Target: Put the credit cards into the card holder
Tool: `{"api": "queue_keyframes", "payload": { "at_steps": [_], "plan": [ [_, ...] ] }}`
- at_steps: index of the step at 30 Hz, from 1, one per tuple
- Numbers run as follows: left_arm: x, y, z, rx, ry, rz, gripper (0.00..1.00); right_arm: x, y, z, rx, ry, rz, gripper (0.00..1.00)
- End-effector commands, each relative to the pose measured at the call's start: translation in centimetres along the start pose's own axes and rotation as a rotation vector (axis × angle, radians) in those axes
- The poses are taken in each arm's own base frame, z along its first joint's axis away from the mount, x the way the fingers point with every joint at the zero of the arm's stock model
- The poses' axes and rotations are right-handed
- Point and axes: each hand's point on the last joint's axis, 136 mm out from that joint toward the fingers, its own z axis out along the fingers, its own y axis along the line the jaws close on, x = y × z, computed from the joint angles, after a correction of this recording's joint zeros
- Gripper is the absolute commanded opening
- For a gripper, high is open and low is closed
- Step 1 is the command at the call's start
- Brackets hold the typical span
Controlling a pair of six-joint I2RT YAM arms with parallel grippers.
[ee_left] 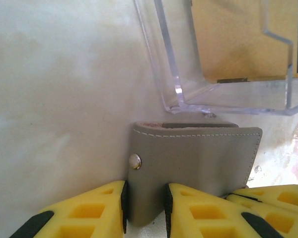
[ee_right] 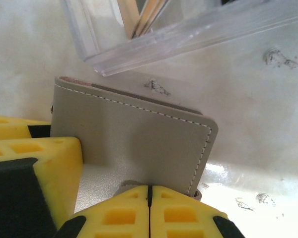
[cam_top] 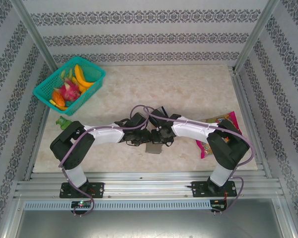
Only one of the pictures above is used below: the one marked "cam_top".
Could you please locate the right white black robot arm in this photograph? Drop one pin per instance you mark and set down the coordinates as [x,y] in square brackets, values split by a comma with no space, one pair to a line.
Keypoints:
[228,146]

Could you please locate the pink candy bag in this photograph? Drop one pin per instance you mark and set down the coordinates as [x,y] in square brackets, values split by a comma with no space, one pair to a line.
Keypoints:
[228,119]

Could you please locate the short yellow toy banana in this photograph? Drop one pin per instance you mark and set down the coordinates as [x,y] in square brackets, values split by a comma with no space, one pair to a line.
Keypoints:
[82,88]

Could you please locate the green toy vegetable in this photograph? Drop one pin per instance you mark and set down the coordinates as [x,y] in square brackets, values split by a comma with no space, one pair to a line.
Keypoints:
[62,122]

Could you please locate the long yellow toy banana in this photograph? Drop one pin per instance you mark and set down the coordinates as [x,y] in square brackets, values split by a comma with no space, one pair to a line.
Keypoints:
[82,77]

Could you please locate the pink toy dragon fruit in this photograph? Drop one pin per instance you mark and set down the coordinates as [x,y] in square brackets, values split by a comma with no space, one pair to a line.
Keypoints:
[67,90]

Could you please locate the orange toy fruit half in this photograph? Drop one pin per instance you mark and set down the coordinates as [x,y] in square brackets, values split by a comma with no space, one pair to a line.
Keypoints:
[58,98]

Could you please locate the left circuit board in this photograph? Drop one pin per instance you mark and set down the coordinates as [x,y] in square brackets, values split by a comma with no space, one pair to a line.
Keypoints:
[82,204]

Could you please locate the circuit board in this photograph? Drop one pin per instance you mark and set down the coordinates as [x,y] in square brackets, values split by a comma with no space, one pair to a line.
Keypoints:
[218,207]
[82,204]

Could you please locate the small yellow fruit slice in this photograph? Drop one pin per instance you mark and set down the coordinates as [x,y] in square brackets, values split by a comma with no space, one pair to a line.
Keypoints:
[52,102]

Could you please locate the green toy fruit piece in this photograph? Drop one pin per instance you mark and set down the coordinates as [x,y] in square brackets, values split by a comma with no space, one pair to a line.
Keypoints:
[62,74]
[70,73]

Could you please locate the right circuit board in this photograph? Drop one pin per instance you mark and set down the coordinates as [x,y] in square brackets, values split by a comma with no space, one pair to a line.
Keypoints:
[218,207]

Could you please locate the teal plastic basket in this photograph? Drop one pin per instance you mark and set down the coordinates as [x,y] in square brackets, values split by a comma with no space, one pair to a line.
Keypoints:
[43,90]

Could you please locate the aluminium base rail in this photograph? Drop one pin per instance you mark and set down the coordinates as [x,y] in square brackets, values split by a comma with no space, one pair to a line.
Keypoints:
[144,184]

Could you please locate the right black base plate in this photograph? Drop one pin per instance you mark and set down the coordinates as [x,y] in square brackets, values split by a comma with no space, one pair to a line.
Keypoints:
[198,189]

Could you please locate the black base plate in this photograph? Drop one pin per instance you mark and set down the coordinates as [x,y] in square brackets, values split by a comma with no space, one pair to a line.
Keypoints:
[98,189]
[198,189]

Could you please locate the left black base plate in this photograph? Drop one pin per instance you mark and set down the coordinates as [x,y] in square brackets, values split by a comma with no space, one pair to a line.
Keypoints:
[98,189]

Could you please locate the aluminium frame post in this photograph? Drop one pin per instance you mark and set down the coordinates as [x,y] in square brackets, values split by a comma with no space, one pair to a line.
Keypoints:
[32,32]
[255,32]

